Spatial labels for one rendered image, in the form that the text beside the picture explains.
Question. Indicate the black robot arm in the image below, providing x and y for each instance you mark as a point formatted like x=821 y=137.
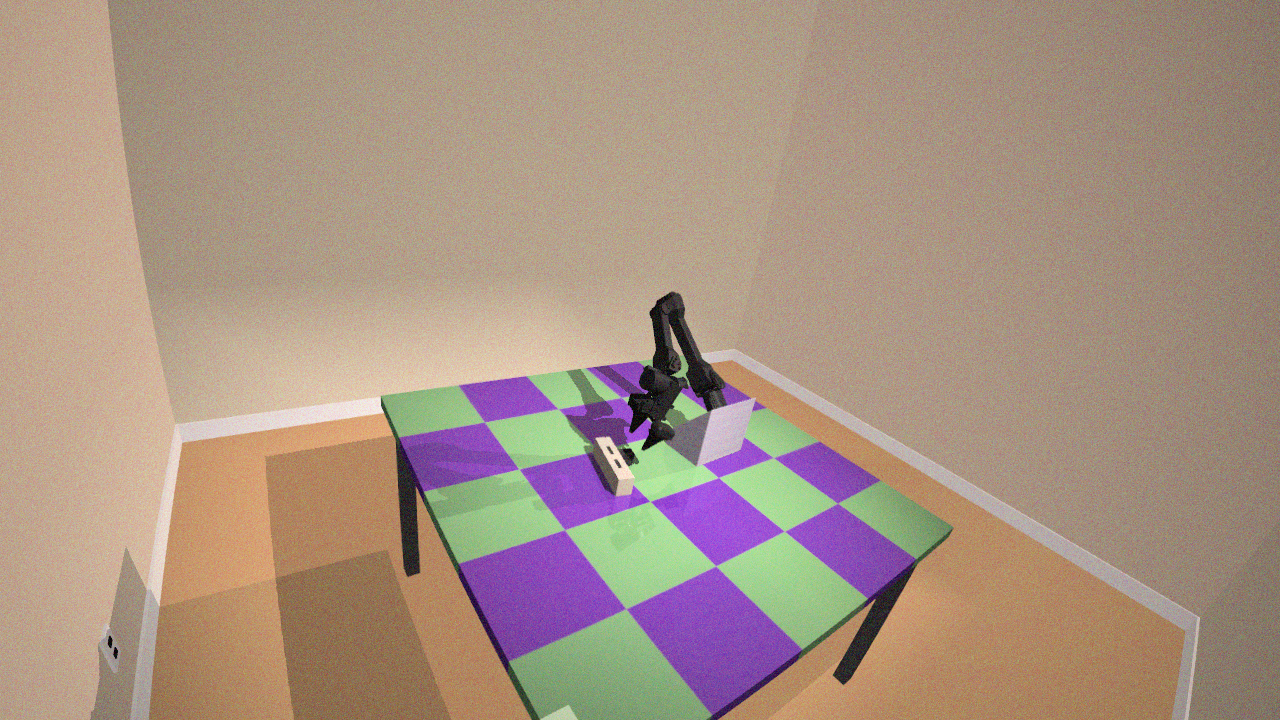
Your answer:
x=702 y=378

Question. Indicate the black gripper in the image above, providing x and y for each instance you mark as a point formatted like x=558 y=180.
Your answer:
x=659 y=431

